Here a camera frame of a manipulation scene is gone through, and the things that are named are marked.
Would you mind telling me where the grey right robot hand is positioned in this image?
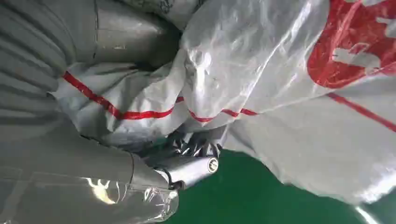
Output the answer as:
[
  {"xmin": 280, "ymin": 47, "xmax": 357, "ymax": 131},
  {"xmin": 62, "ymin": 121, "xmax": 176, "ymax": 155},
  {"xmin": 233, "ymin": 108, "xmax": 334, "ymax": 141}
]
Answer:
[{"xmin": 0, "ymin": 0, "xmax": 221, "ymax": 224}]

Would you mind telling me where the green crate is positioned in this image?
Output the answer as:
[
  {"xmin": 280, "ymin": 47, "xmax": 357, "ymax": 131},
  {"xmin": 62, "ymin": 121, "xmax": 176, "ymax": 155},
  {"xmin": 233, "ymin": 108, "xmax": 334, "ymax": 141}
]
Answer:
[{"xmin": 161, "ymin": 148, "xmax": 396, "ymax": 224}]

